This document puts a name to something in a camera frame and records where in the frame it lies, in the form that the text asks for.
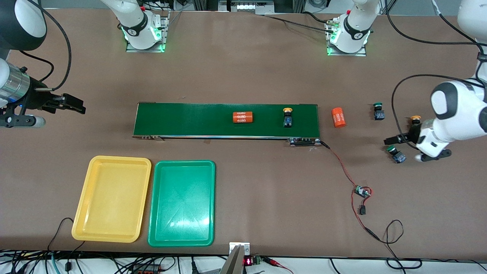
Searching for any orange cylinder battery cell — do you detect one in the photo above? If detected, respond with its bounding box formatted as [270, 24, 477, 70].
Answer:
[232, 111, 254, 124]
[331, 107, 347, 128]

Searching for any yellow plastic tray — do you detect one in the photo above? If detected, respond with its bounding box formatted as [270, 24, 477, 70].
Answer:
[72, 155, 152, 243]

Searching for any green conveyor belt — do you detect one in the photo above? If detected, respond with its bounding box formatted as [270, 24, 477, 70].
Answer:
[132, 102, 323, 148]

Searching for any green plastic tray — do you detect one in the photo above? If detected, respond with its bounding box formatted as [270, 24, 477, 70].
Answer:
[148, 160, 216, 248]

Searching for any red black clip lead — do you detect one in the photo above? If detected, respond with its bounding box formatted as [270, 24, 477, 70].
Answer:
[263, 257, 294, 274]

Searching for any orange power strip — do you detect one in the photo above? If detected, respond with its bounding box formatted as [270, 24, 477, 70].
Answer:
[131, 265, 162, 274]

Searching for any silver control box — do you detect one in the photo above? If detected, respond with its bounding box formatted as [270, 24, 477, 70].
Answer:
[218, 0, 275, 16]

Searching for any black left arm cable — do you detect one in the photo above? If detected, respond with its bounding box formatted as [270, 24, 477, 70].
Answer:
[384, 0, 487, 150]

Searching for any red black conveyor cable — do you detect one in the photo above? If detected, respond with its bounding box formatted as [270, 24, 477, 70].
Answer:
[320, 140, 381, 242]

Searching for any thin black looped cable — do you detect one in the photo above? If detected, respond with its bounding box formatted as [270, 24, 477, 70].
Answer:
[371, 220, 423, 270]

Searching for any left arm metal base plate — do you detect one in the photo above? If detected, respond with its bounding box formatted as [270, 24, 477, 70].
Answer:
[326, 17, 368, 57]

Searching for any thin black table cable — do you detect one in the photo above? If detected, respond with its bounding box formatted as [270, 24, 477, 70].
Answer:
[48, 217, 86, 252]

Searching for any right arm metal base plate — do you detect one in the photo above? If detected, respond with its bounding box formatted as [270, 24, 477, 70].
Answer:
[126, 11, 170, 53]

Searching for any black base power cable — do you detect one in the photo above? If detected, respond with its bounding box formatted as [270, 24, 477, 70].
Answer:
[263, 11, 337, 32]

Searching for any silver camera mount bracket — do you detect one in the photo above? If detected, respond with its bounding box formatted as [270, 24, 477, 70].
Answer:
[229, 242, 250, 255]

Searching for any grey camera mount pole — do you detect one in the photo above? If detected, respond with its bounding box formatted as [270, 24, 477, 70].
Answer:
[220, 245, 246, 274]

